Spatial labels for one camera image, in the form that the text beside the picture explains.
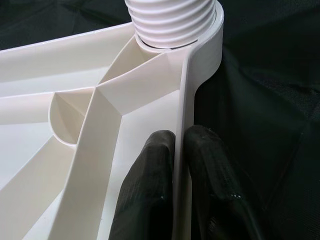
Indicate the black table cloth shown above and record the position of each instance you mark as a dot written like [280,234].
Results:
[275,87]

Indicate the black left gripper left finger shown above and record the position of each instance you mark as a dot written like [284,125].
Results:
[147,180]

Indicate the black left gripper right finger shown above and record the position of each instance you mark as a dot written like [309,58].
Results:
[212,180]

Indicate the white plastic table top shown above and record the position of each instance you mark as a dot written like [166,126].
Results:
[75,125]

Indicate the white plastic table leg tube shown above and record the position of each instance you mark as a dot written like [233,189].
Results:
[172,22]

